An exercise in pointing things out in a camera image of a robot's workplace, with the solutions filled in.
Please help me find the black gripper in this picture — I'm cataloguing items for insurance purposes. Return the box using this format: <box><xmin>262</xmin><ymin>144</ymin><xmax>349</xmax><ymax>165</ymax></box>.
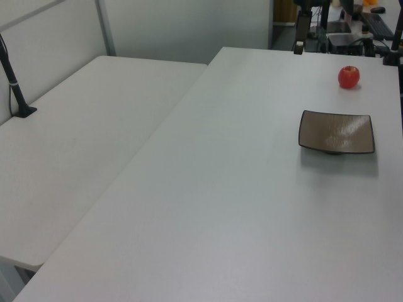
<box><xmin>293</xmin><ymin>0</ymin><xmax>314</xmax><ymax>56</ymax></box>

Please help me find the red apple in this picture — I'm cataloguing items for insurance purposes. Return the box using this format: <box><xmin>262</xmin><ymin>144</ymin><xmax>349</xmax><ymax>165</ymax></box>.
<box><xmin>338</xmin><ymin>65</ymin><xmax>361</xmax><ymax>90</ymax></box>

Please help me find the square brown ceramic plate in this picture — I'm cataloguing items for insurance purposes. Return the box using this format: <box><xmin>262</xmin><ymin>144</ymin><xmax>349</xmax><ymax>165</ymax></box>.
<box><xmin>298</xmin><ymin>109</ymin><xmax>376</xmax><ymax>155</ymax></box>

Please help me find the brown wooden cabinet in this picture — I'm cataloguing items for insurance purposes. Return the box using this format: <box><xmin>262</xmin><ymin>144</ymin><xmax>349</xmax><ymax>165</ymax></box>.
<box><xmin>273</xmin><ymin>0</ymin><xmax>298</xmax><ymax>23</ymax></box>

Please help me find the black monitor stand pole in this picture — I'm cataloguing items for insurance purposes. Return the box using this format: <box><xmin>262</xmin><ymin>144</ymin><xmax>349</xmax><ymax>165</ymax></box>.
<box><xmin>320</xmin><ymin>0</ymin><xmax>331</xmax><ymax>30</ymax></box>

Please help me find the silver flat box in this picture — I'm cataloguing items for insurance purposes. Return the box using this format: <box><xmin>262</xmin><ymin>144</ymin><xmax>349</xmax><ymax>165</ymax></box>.
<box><xmin>327</xmin><ymin>33</ymin><xmax>363</xmax><ymax>48</ymax></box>

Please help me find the black flat tablet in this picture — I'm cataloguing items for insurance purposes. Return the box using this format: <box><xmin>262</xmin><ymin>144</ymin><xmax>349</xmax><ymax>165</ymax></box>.
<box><xmin>327</xmin><ymin>21</ymin><xmax>353</xmax><ymax>34</ymax></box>

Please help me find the black computer keyboard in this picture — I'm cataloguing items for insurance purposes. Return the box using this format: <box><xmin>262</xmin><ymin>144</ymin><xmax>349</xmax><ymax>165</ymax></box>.
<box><xmin>361</xmin><ymin>12</ymin><xmax>395</xmax><ymax>40</ymax></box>

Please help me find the black stand with clamp base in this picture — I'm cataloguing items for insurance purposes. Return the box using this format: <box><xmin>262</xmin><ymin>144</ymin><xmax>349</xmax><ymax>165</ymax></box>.
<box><xmin>382</xmin><ymin>12</ymin><xmax>403</xmax><ymax>67</ymax></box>

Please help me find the black camera pole with base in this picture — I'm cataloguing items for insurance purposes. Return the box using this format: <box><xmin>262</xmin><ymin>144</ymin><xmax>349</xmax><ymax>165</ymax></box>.
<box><xmin>0</xmin><ymin>33</ymin><xmax>38</xmax><ymax>119</ymax></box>

